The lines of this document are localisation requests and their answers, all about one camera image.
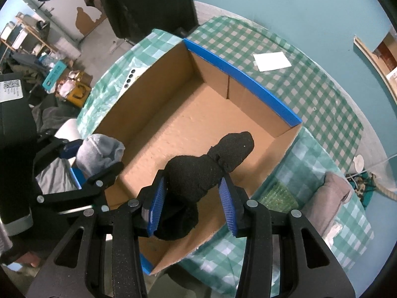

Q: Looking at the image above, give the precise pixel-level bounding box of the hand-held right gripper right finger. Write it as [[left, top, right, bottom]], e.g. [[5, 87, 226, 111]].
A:
[[217, 174, 357, 298]]

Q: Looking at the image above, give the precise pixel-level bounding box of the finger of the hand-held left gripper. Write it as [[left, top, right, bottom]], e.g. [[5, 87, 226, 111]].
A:
[[34, 130, 84, 174], [35, 161, 125, 216]]

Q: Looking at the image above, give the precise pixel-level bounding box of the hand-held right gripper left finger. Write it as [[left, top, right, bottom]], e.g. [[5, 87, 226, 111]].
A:
[[26, 169, 168, 298]]

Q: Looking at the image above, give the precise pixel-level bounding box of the grey sock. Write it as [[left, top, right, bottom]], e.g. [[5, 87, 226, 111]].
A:
[[76, 133, 126, 177]]

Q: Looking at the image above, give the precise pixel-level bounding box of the black sock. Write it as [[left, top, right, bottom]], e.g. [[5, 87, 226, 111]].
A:
[[153, 131, 255, 241]]

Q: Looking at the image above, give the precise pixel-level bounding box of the green glittery cloth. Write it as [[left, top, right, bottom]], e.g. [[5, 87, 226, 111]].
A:
[[259, 182, 298, 208]]

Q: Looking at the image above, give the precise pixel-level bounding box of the blue cardboard box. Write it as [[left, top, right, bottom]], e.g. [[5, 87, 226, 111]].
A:
[[71, 39, 303, 275]]

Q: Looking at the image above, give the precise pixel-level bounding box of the grey soft cloth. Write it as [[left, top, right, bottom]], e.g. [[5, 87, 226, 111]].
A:
[[299, 171, 354, 239]]

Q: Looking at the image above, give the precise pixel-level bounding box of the person's left hand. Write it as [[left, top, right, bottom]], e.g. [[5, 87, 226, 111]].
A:
[[17, 250, 42, 267]]

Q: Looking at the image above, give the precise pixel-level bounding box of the grey clothing pile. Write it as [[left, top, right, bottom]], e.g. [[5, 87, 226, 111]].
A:
[[31, 95, 78, 131]]

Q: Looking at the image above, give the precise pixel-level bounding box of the yellow bag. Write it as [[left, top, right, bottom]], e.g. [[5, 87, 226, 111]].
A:
[[68, 84, 92, 108]]

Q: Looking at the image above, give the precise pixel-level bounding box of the teal box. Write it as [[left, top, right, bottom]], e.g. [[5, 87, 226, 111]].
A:
[[43, 62, 67, 89]]

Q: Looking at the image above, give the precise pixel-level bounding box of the white remote with buttons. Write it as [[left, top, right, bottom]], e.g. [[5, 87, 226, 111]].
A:
[[119, 65, 146, 95]]

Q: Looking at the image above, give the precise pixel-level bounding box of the large-check plastic table cover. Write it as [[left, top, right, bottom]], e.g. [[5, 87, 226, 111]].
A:
[[76, 29, 374, 298]]

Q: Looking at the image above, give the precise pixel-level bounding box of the wooden shelf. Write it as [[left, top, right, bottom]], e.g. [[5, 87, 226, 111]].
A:
[[0, 15, 59, 56]]

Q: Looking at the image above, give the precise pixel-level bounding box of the small-check green tablecloth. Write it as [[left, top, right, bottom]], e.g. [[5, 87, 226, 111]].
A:
[[186, 15, 363, 174]]

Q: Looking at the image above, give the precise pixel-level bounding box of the white paper sheet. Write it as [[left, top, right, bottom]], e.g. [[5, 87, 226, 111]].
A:
[[253, 52, 292, 72]]

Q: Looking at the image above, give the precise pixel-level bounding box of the black chair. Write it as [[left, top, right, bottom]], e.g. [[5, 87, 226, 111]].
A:
[[76, 0, 199, 45]]

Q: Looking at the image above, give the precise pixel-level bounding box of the patterned thick rope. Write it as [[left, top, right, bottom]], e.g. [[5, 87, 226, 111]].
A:
[[370, 174, 397, 199]]

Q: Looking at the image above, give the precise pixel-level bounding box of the wooden frame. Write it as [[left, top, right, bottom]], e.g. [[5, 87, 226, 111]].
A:
[[354, 25, 397, 100]]

